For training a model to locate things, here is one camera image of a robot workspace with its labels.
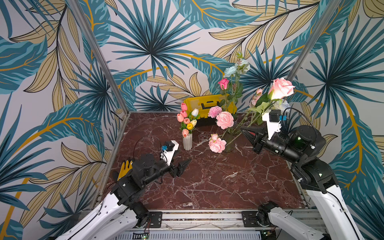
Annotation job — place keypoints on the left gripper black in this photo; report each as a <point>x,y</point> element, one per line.
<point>180,169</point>

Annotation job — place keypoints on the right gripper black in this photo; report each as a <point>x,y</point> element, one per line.
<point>264,142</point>

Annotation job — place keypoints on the pink peony flower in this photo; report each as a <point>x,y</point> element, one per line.
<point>225,120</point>

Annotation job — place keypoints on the low pink peony stem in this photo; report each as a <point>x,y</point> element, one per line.
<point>216,144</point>

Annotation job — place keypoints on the double pink peony stem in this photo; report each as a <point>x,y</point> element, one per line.
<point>258,93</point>

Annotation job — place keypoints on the pink carnation flower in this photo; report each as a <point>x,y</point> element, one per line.
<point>214,111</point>

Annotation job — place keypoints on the light pink rose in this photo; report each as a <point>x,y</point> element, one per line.
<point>279,90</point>

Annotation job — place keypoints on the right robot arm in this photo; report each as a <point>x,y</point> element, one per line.
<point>314,176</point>

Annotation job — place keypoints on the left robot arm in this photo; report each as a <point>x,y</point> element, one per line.
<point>121,209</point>

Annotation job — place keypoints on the white ribbed vase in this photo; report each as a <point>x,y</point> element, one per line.
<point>188,142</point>

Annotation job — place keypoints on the clear glass vase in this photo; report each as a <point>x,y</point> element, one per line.
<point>229,137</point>

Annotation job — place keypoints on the white rose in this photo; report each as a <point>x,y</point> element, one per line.
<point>282,105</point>

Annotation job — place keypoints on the tulip bouquet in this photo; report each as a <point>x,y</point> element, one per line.
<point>188,120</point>

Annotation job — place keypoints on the yellow black toolbox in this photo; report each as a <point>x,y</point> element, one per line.
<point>203,104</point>

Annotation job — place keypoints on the pale blue flower stem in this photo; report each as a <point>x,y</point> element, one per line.
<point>235,87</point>

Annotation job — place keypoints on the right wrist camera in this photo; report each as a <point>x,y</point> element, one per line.
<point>273,120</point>

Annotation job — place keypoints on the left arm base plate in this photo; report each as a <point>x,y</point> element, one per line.
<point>150,220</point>

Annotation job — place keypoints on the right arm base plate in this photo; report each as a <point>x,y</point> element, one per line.
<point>256,219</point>

